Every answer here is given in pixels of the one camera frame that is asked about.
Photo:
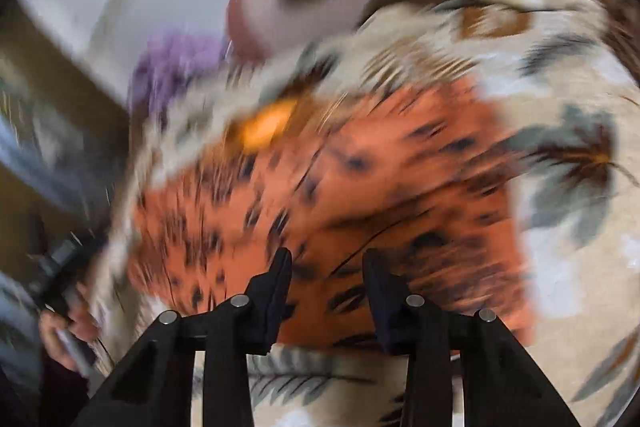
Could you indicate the pink bolster cushion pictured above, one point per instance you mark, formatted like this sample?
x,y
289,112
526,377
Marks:
x,y
310,7

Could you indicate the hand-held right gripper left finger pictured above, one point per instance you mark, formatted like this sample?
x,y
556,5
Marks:
x,y
272,302

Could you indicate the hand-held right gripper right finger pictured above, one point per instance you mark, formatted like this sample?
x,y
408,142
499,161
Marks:
x,y
382,302

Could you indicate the orange black floral blouse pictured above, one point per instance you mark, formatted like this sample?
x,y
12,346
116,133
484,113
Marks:
x,y
340,212

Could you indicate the wooden door with glass panel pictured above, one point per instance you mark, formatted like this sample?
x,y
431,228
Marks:
x,y
45,132

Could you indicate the purple floral cloth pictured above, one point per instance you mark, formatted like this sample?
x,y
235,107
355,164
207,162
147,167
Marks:
x,y
170,67

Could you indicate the person's left hand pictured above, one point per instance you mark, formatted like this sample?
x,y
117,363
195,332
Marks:
x,y
62,332

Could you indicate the beige leaf print blanket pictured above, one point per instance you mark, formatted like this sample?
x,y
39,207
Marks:
x,y
565,157

